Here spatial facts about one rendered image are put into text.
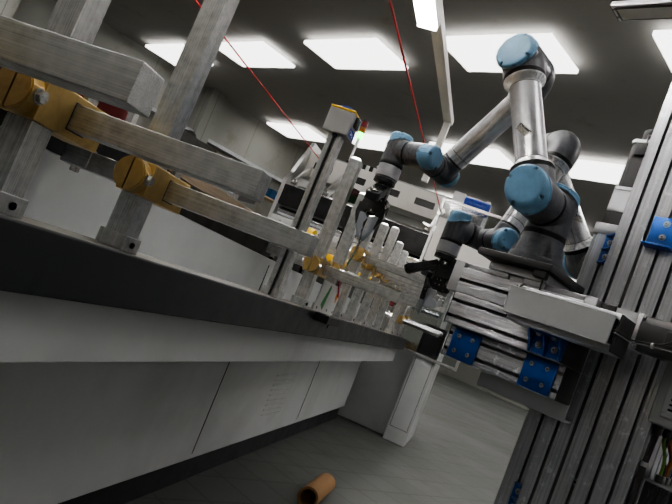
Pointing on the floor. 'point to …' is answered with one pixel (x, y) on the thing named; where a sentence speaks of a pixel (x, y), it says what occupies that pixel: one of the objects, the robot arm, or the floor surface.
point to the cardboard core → (313, 492)
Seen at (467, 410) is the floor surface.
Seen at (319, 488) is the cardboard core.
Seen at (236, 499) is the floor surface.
